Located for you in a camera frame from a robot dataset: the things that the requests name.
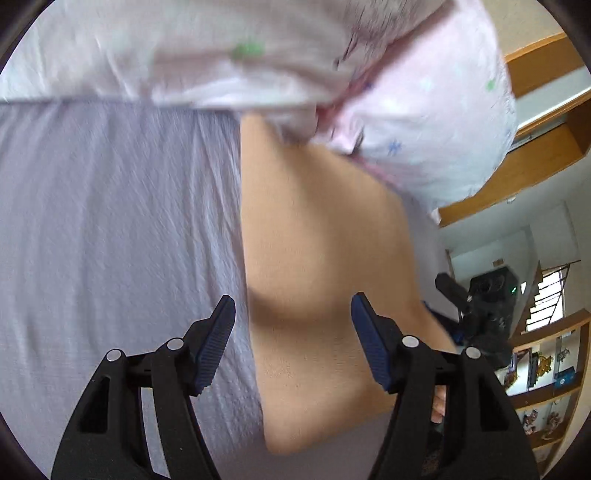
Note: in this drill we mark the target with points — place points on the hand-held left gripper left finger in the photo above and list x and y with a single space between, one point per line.
213 344

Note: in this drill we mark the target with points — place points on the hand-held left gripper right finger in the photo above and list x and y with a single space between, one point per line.
371 341

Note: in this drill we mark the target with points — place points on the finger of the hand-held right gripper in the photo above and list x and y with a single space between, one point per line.
451 288

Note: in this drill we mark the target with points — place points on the person's right hand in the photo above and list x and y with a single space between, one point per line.
439 404

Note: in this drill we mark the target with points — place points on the staircase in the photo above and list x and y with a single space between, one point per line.
547 300

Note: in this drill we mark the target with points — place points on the blue box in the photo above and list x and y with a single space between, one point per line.
565 376

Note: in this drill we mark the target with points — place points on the wooden bookshelf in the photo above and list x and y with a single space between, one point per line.
554 401

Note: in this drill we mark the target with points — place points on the lavender bed sheet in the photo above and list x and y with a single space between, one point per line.
115 230

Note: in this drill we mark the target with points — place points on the wooden headboard panel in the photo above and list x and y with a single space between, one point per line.
540 161

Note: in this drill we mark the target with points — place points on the white patterned pillow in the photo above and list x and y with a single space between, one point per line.
286 50

